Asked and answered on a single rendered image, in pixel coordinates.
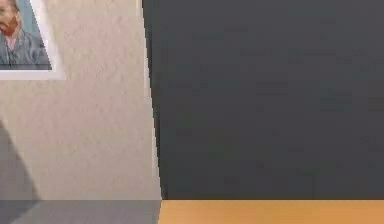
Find dark grey room door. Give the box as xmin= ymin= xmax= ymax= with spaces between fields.
xmin=141 ymin=0 xmax=384 ymax=201

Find white framed portrait painting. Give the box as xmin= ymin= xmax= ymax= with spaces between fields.
xmin=0 ymin=0 xmax=67 ymax=81

